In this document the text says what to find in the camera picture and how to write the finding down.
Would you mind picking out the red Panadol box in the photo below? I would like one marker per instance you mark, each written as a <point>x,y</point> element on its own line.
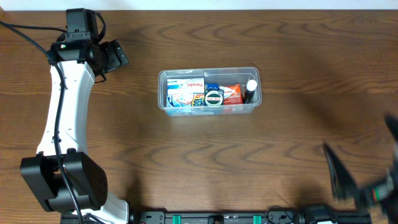
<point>232,94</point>

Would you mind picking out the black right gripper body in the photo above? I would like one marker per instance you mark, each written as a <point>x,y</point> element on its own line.
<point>372,191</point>

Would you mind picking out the green Zam-Buk ointment box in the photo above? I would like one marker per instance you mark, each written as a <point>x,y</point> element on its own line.
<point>214,98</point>

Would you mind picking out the clear plastic container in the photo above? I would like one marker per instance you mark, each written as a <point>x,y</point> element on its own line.
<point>182,92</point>

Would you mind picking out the blue Cool Fever box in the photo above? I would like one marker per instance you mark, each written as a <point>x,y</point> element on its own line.
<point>196,101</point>

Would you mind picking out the white Panadol box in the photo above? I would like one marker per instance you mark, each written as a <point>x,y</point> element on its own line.
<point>185,88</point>

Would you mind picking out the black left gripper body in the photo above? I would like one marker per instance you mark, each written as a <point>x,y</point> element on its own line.
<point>78,37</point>

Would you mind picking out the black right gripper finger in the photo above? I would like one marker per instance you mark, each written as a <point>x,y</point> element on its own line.
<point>392,125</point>
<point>342,184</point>

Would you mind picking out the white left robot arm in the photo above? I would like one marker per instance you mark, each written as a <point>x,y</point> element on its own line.
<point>61,175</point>

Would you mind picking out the dark bottle with white cap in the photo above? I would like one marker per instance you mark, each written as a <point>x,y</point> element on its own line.
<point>249,91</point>

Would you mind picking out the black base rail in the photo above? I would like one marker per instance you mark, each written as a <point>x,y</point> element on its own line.
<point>315,214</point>

